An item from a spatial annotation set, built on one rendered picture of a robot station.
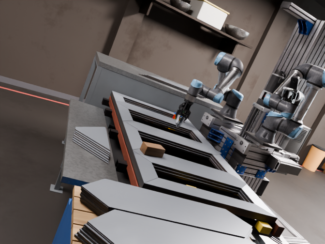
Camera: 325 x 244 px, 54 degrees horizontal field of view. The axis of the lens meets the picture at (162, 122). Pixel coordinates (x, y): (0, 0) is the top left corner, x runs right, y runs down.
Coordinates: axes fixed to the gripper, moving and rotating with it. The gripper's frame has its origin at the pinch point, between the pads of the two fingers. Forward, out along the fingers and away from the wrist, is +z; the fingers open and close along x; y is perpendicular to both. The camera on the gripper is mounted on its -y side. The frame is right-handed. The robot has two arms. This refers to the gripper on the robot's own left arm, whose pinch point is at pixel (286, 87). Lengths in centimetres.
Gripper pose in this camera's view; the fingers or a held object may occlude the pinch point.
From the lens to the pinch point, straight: 201.3
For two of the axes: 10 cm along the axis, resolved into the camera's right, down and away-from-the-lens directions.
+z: -5.7, -0.3, -8.2
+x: -7.7, -3.3, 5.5
